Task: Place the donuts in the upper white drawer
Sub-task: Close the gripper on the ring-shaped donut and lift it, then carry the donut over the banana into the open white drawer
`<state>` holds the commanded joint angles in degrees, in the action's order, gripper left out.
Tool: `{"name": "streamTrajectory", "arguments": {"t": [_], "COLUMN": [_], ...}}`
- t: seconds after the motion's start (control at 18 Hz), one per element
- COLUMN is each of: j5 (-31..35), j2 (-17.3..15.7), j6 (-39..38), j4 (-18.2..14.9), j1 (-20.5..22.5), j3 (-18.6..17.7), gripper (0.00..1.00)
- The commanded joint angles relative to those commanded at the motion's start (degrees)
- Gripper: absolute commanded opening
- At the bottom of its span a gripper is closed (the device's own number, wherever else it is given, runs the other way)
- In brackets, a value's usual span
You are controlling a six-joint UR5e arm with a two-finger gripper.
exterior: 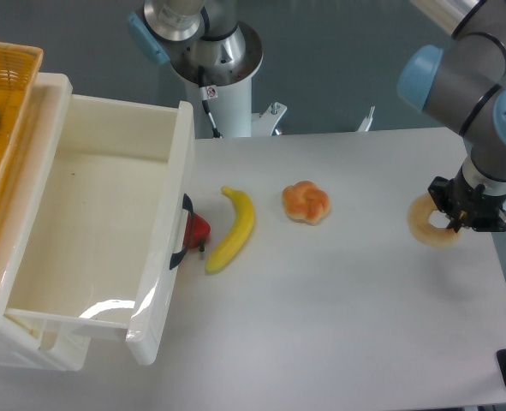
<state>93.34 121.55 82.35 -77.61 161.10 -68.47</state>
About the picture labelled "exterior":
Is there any knotted orange bread roll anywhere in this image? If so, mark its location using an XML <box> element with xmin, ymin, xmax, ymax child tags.
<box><xmin>282</xmin><ymin>181</ymin><xmax>331</xmax><ymax>225</ymax></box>

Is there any yellow banana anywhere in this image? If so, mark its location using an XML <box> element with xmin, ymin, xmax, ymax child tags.
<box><xmin>205</xmin><ymin>186</ymin><xmax>255</xmax><ymax>274</ymax></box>

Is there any white open upper drawer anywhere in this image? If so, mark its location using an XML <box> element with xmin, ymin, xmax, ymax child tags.
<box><xmin>7</xmin><ymin>95</ymin><xmax>194</xmax><ymax>366</ymax></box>

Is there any black drawer handle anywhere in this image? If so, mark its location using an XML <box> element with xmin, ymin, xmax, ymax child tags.
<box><xmin>169</xmin><ymin>194</ymin><xmax>195</xmax><ymax>270</ymax></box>

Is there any red bell pepper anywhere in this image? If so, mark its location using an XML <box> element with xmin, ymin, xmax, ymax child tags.
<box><xmin>183</xmin><ymin>213</ymin><xmax>211</xmax><ymax>252</ymax></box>

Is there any beige ring donut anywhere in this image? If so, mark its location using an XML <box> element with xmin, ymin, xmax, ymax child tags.
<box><xmin>407</xmin><ymin>193</ymin><xmax>460</xmax><ymax>249</ymax></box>

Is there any black cable on pedestal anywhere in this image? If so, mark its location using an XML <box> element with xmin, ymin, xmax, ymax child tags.
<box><xmin>196</xmin><ymin>66</ymin><xmax>223</xmax><ymax>139</ymax></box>

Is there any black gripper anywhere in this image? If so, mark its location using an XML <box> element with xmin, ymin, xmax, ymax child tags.
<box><xmin>428</xmin><ymin>170</ymin><xmax>506</xmax><ymax>233</ymax></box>

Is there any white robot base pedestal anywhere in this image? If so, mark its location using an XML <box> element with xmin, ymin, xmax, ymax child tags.
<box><xmin>127</xmin><ymin>0</ymin><xmax>288</xmax><ymax>139</ymax></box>

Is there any white metal frame leg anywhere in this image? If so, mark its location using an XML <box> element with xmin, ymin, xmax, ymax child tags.
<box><xmin>357</xmin><ymin>106</ymin><xmax>376</xmax><ymax>132</ymax></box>

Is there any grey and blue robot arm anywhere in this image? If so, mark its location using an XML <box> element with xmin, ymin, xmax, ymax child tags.
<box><xmin>397</xmin><ymin>1</ymin><xmax>506</xmax><ymax>232</ymax></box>

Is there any orange plastic basket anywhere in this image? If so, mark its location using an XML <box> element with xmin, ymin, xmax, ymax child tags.
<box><xmin>0</xmin><ymin>42</ymin><xmax>44</xmax><ymax>198</ymax></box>

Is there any white drawer cabinet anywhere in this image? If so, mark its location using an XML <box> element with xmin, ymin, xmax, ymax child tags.
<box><xmin>0</xmin><ymin>73</ymin><xmax>90</xmax><ymax>371</ymax></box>

